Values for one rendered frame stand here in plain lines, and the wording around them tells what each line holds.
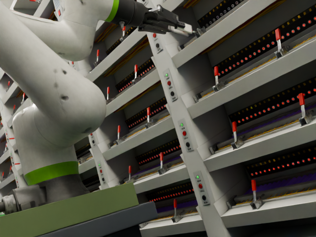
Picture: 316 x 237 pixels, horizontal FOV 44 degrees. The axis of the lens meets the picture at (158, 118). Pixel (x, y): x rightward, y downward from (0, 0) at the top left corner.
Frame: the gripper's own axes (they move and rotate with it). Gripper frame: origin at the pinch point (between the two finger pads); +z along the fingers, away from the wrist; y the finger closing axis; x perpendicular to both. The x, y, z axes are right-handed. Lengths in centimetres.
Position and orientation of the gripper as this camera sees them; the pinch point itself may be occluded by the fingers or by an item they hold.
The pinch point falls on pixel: (181, 28)
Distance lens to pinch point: 133.8
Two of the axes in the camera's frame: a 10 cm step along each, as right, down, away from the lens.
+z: 8.3, 1.2, 5.4
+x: -0.7, -9.4, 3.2
